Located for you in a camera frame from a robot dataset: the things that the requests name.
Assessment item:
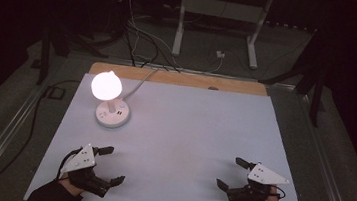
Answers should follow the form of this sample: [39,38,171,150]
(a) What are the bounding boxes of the black floor cable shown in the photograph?
[0,72,82,201]

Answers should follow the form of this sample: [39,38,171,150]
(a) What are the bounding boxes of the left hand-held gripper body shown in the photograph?
[57,141,116,199]

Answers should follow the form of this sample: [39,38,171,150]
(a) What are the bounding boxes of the person's left hand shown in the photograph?
[57,174,87,198]

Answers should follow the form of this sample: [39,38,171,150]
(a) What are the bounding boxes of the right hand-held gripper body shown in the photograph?
[226,158,292,201]

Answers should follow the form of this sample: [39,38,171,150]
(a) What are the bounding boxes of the bundle of black cables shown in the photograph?
[120,18,186,74]

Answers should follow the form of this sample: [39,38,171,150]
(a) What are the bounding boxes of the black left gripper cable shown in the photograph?
[56,145,83,183]

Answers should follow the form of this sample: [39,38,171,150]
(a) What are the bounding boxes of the grey lamp power cable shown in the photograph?
[120,65,161,104]

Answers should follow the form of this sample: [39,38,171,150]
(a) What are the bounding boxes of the white table cover sheet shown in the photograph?
[22,67,319,201]

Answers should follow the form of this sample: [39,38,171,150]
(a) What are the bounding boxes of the black stand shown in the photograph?
[254,20,336,129]
[34,12,114,93]

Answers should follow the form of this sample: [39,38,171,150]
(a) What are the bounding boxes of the black square floor bracket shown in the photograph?
[43,84,67,102]

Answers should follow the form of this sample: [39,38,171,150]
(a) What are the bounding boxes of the white metal stand frame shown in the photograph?
[170,0,275,72]

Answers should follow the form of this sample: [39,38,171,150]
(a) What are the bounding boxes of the white desk lamp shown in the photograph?
[86,67,135,130]

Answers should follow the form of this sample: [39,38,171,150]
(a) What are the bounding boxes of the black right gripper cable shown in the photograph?
[268,185,288,201]

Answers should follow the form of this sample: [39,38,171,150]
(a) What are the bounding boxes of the white hanging cable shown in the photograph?
[115,0,186,68]

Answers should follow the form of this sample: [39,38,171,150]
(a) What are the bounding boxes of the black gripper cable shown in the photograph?
[56,145,83,183]
[268,185,288,201]

